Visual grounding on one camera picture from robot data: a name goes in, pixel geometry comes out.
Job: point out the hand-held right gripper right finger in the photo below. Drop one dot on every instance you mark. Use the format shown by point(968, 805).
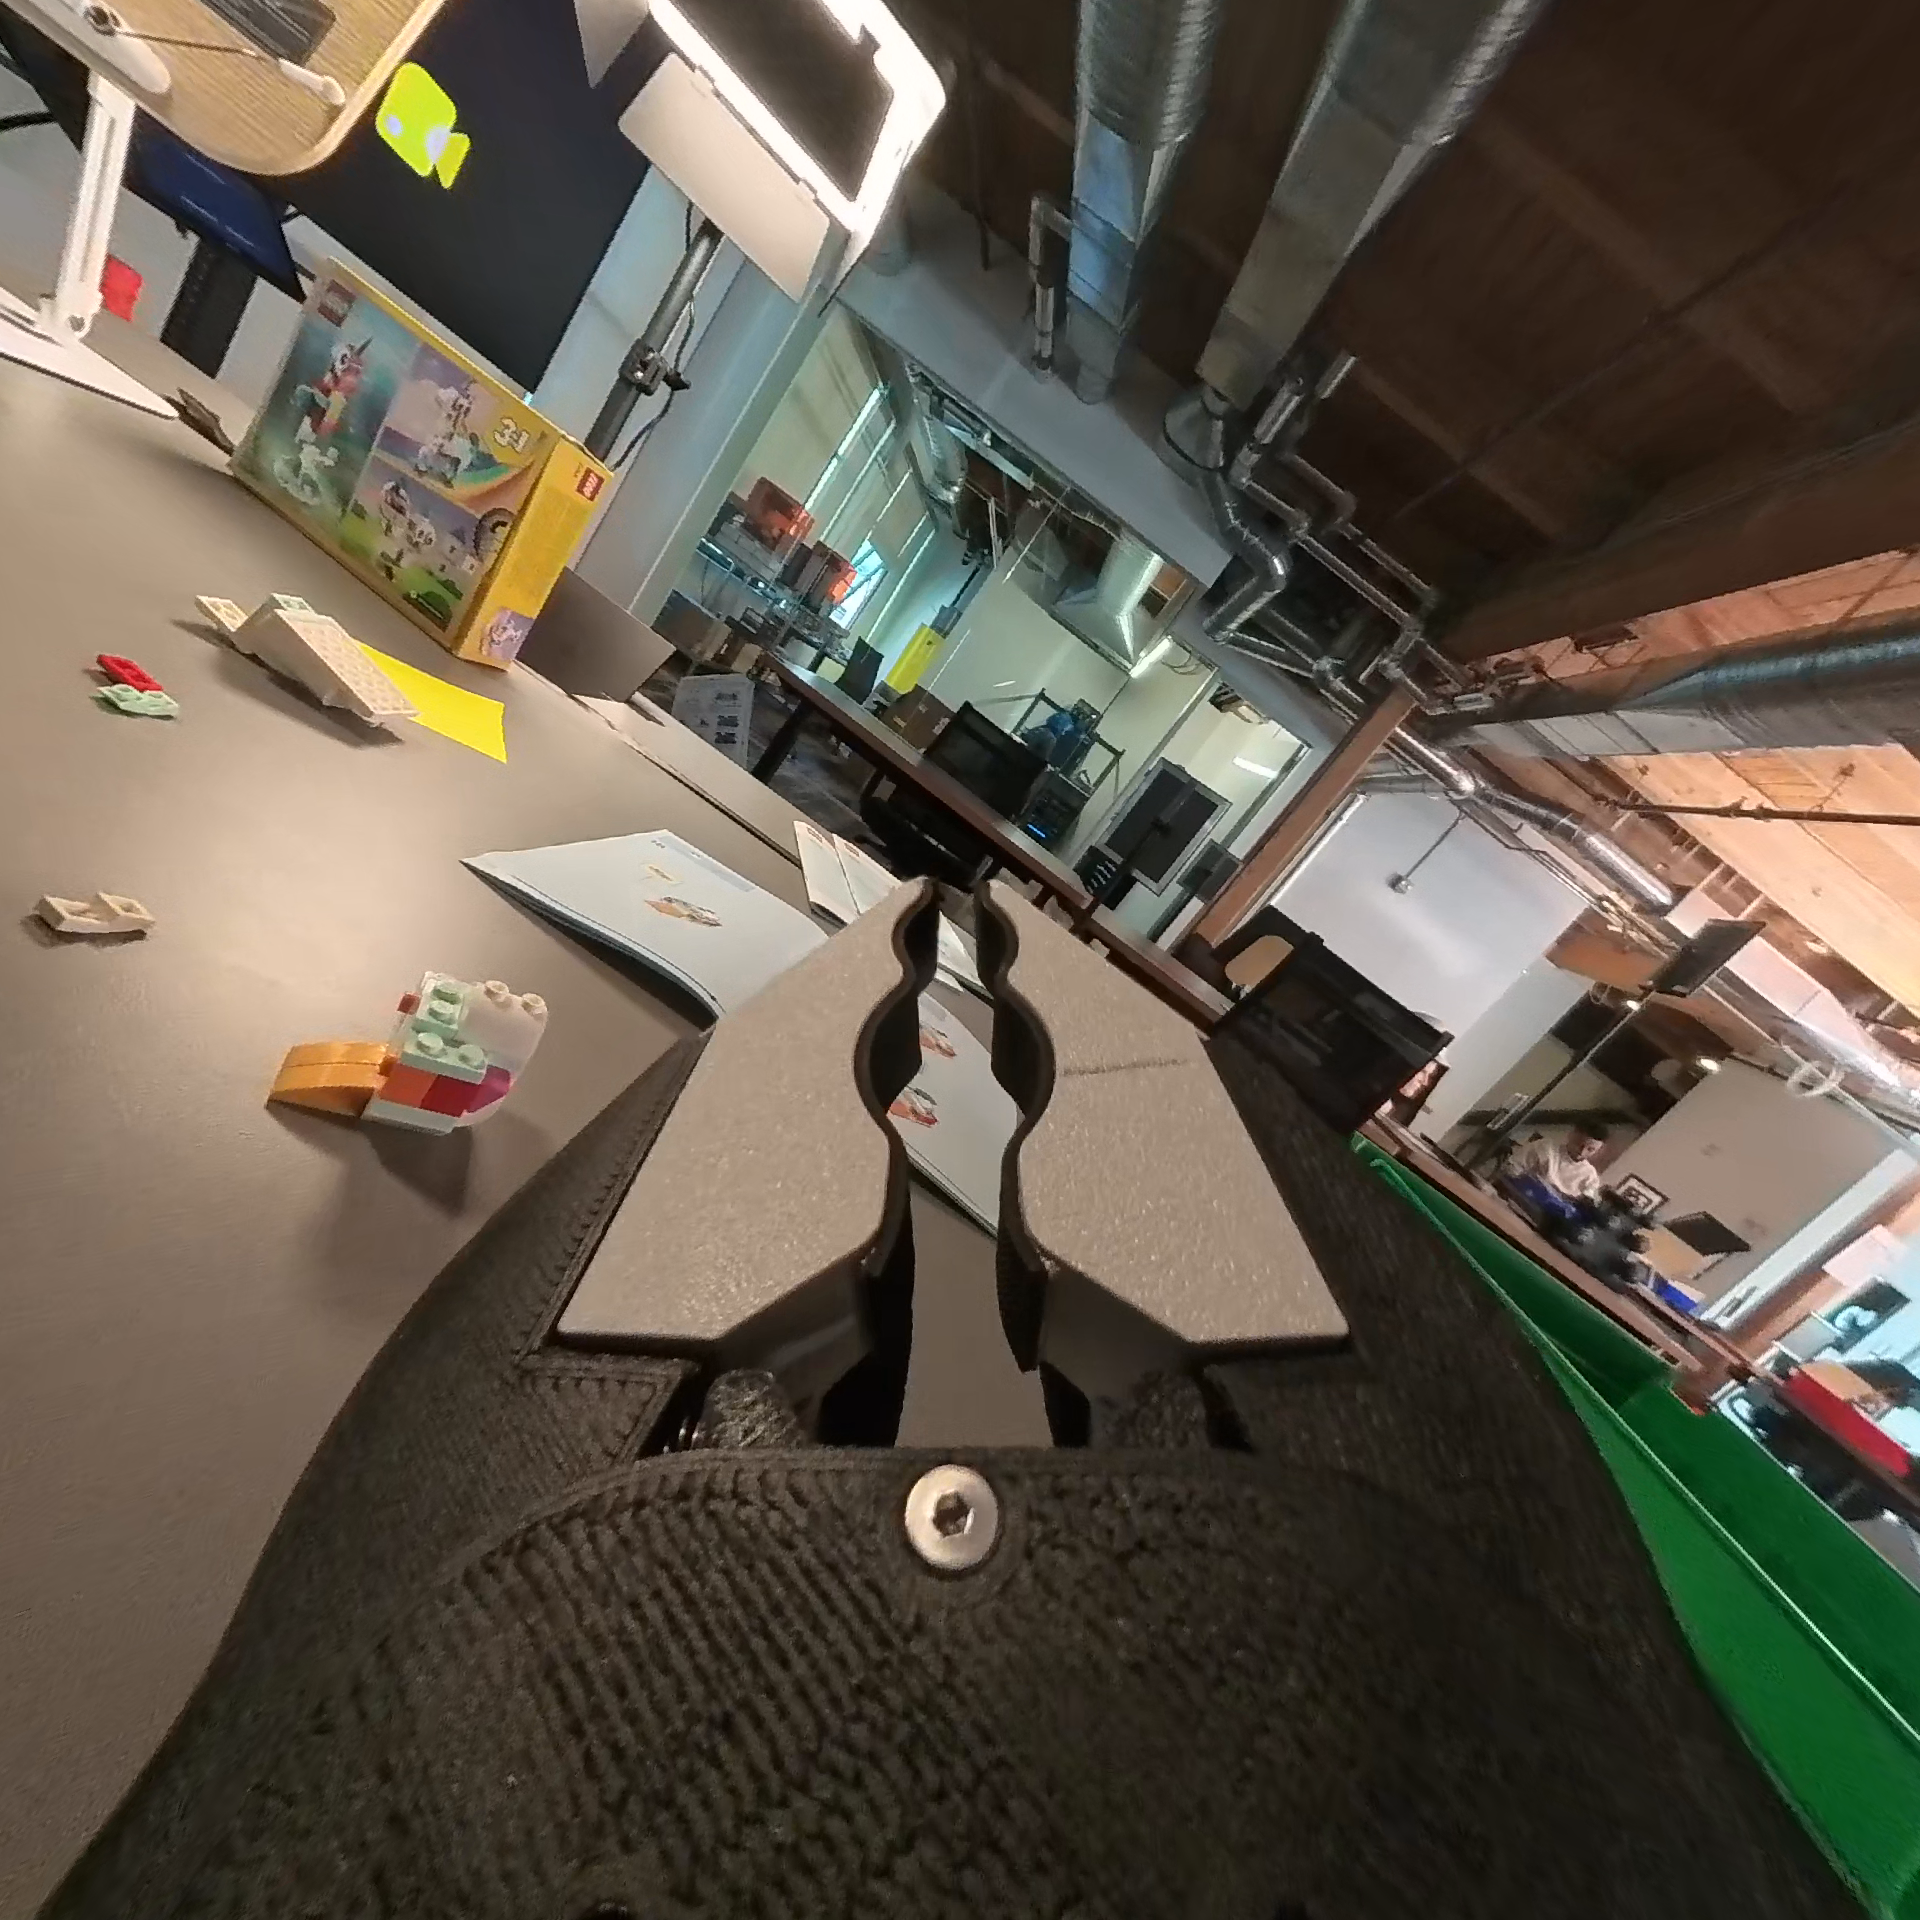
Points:
point(1172, 1201)

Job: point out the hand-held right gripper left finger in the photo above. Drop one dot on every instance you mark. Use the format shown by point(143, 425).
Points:
point(735, 1185)

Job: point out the lego bird head assembly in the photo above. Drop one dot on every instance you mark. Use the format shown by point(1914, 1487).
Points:
point(434, 1073)

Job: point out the green plastic bin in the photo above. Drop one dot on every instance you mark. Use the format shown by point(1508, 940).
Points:
point(1725, 1576)

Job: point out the open lego instruction booklet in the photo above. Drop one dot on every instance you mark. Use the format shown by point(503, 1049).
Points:
point(661, 915)

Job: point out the white lego body assembly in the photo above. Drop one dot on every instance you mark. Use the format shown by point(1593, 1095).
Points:
point(329, 662)

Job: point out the white sloped lego piece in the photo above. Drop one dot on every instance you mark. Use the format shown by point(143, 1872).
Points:
point(124, 911)
point(63, 915)

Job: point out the small light green lego piece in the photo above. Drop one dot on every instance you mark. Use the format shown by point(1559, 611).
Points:
point(138, 701)

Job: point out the small white lego plate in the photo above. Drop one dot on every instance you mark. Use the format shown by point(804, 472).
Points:
point(223, 611)

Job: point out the small red lego piece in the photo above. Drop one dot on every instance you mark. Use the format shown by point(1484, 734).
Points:
point(128, 668)

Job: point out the colourful lego set box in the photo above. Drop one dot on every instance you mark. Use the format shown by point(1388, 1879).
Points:
point(405, 452)

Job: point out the black mesh office chair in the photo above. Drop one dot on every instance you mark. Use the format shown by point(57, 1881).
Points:
point(1319, 1021)

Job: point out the yellow paper sheet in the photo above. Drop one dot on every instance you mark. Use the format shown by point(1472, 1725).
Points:
point(452, 705)

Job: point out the grey laptop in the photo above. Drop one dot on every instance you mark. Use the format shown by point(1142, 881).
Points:
point(593, 639)

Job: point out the large dark display screen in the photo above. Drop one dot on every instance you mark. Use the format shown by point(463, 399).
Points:
point(494, 225)

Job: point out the white framed panel on stand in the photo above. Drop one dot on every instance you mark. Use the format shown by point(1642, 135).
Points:
point(780, 135)

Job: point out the wooden tabletop on white stand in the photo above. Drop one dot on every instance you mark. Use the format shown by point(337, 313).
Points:
point(254, 91)

